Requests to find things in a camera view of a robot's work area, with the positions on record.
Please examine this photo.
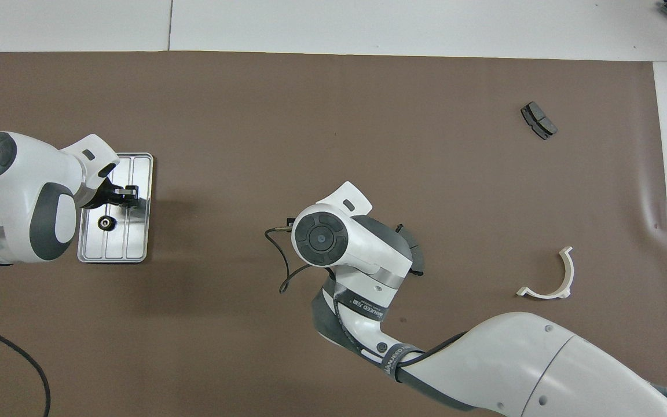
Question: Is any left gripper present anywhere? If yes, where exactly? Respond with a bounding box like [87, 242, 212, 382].
[87, 176, 141, 210]

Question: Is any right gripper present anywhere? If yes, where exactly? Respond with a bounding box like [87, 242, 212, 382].
[396, 223, 426, 277]

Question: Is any silver metal tray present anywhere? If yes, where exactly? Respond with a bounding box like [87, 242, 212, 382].
[77, 152, 154, 264]

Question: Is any white curved plastic clamp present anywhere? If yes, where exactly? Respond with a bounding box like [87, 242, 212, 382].
[516, 246, 575, 300]

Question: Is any dark grey brake pad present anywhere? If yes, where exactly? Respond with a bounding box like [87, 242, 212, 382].
[521, 101, 558, 141]

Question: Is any black cable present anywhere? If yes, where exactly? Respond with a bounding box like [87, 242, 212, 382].
[0, 320, 52, 417]
[265, 225, 313, 294]

